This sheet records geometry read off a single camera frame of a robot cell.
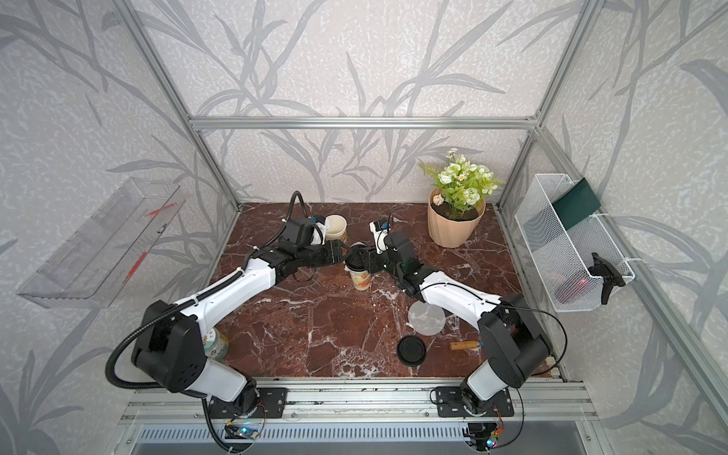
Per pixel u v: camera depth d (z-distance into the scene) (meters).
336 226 0.94
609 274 0.57
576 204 0.71
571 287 0.63
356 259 0.83
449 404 0.73
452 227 0.95
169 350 0.42
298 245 0.66
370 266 0.75
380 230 0.73
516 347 0.44
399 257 0.65
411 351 0.81
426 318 0.89
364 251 0.83
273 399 0.74
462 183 0.84
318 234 0.69
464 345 0.83
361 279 0.88
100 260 0.67
